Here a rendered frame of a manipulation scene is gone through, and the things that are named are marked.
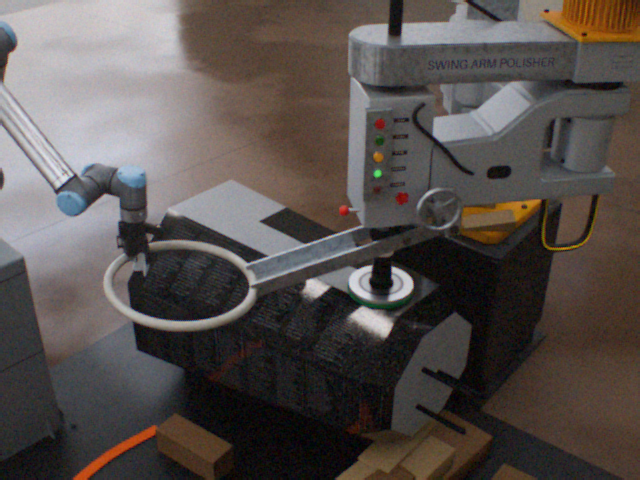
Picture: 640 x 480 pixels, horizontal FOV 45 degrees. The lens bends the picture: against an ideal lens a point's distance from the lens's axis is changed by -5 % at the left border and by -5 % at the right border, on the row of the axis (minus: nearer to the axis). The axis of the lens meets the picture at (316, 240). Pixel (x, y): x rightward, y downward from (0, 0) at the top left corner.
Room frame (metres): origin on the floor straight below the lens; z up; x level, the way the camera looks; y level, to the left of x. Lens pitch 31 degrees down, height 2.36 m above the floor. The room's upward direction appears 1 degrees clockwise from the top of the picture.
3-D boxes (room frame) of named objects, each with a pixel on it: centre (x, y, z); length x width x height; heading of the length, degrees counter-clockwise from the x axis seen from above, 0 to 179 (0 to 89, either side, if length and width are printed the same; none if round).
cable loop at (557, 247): (2.37, -0.86, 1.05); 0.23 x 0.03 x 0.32; 102
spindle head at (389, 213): (2.25, -0.29, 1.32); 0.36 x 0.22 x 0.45; 102
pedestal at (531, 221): (2.98, -0.65, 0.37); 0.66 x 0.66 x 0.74; 51
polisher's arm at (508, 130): (2.30, -0.60, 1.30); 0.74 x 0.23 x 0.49; 102
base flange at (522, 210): (2.98, -0.65, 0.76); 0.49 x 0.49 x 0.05; 51
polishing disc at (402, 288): (2.23, -0.21, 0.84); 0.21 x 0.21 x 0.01
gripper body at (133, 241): (2.25, 0.60, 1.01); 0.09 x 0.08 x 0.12; 132
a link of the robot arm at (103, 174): (2.29, 0.69, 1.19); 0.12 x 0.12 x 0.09; 69
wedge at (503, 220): (2.74, -0.67, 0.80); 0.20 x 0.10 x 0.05; 88
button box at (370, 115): (2.11, -0.17, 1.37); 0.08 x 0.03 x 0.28; 102
